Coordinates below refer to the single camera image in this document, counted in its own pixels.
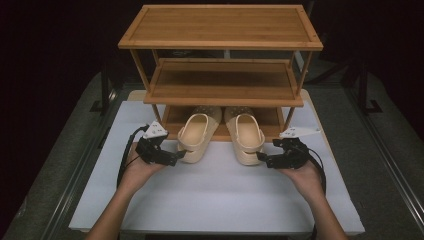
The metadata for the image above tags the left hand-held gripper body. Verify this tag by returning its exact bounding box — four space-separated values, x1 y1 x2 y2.
134 120 172 166

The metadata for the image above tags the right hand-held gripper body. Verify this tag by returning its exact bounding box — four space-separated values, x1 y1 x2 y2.
270 126 322 170

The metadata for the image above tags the beige foam clog shoe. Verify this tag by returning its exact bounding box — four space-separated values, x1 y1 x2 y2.
176 105 223 165
223 106 267 167

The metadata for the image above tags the wooden three-tier shoe rack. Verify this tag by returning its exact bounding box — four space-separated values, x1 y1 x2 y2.
117 3 324 143

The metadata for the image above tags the person's left hand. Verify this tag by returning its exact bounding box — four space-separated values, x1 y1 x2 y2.
120 141 166 196

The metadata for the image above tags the person's right hand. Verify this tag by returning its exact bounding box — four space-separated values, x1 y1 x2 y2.
279 159 325 203

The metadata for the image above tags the white table cover sheet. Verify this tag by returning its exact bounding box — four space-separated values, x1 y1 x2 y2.
68 100 366 236

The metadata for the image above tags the dark metal stand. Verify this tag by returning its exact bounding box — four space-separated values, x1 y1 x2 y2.
344 59 384 116
89 62 118 116

